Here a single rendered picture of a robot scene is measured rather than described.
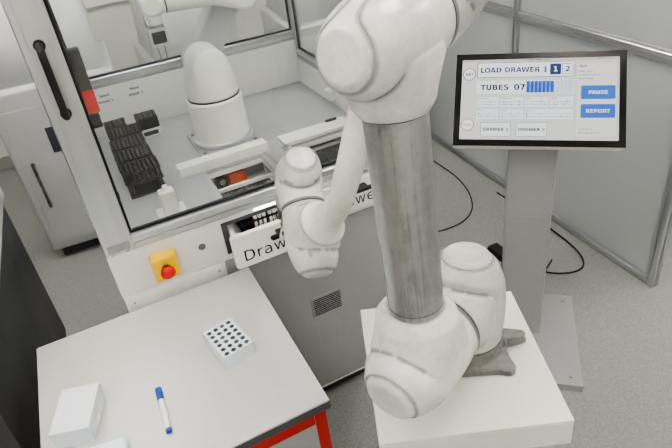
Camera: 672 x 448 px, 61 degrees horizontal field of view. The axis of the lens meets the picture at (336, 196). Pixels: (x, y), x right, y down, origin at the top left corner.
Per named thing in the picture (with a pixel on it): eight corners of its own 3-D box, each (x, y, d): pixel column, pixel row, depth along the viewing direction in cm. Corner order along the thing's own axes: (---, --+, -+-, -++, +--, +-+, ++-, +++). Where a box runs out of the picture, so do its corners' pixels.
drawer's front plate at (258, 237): (327, 236, 175) (322, 206, 169) (238, 270, 165) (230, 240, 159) (324, 233, 176) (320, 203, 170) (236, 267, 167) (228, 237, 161)
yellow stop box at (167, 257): (183, 275, 163) (176, 255, 159) (158, 284, 160) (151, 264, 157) (179, 266, 167) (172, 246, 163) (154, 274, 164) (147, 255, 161)
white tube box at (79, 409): (96, 441, 127) (88, 427, 125) (56, 450, 127) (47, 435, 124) (105, 396, 138) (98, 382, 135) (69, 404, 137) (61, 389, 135)
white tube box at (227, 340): (256, 351, 145) (253, 340, 143) (227, 369, 141) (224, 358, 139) (232, 326, 154) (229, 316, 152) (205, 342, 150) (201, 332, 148)
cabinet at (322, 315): (429, 348, 238) (423, 186, 196) (192, 465, 204) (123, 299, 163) (330, 238, 313) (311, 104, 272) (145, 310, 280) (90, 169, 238)
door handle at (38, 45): (75, 123, 132) (43, 42, 122) (63, 126, 131) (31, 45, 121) (73, 116, 136) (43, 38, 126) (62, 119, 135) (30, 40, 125)
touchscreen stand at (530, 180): (582, 392, 212) (623, 150, 159) (459, 377, 224) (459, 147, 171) (570, 301, 252) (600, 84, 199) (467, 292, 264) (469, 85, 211)
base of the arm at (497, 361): (536, 374, 121) (538, 355, 118) (432, 382, 122) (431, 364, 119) (513, 314, 136) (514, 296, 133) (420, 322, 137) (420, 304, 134)
